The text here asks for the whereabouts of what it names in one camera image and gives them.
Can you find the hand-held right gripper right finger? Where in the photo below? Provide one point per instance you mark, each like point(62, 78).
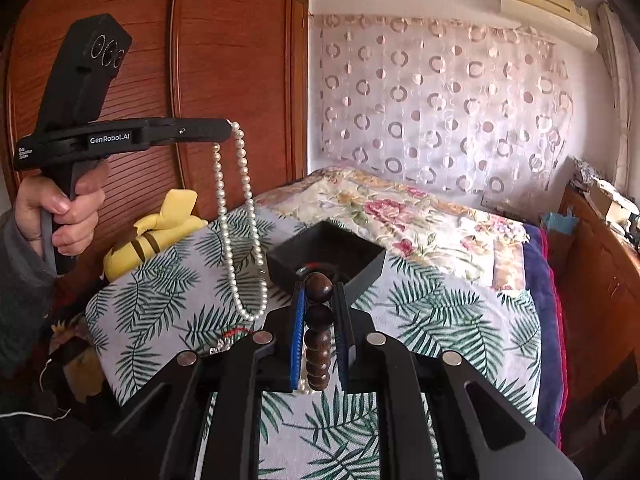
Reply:
point(344, 340)

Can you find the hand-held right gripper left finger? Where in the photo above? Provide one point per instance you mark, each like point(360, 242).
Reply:
point(298, 327)

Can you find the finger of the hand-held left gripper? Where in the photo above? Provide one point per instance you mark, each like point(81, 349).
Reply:
point(192, 130)

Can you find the black jewelry box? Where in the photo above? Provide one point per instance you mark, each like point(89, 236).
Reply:
point(327, 250)

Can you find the person's left forearm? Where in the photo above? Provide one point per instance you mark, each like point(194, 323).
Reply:
point(25, 310)

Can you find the person's left hand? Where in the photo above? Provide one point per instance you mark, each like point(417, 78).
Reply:
point(65, 200)

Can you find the wooden wardrobe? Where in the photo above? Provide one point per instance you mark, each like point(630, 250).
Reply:
point(200, 70)

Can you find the palm leaf print pillow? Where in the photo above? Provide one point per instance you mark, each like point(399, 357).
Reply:
point(210, 310)

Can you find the yellow striped plush toy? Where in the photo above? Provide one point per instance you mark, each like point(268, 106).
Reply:
point(155, 235)

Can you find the floral quilt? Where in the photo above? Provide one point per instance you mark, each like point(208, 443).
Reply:
point(400, 220)

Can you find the blue blanket with pink trim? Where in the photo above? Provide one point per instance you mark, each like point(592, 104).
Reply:
point(545, 340)

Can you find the circle patterned curtain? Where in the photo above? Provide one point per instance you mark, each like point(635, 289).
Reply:
point(445, 105)

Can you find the wooden dresser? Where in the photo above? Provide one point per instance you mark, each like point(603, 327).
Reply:
point(600, 280)

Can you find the clutter on dresser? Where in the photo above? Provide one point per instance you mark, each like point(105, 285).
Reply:
point(607, 197)

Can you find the wall air conditioner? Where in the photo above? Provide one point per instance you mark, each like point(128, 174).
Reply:
point(550, 10)

